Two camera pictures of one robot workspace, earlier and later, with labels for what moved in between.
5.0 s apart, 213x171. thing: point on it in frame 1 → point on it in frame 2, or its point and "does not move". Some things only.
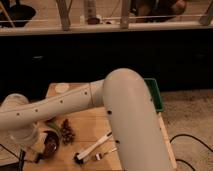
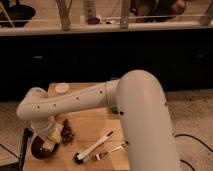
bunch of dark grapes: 67,133 does not move
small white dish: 62,88 does not move
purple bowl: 51,143 → 36,145
